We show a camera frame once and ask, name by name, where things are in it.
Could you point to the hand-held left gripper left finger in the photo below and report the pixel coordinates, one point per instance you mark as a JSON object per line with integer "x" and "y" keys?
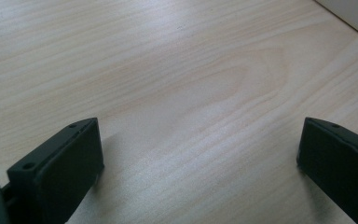
{"x": 62, "y": 168}

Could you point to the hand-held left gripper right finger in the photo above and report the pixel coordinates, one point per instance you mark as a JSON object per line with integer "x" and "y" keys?
{"x": 338, "y": 161}

